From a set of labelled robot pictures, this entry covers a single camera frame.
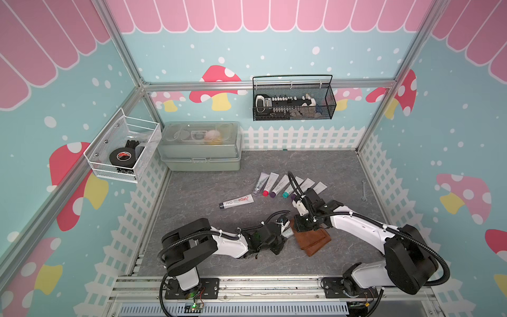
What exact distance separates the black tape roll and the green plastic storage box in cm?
27

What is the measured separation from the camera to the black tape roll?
27.4 inches

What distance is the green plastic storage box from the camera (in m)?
1.01
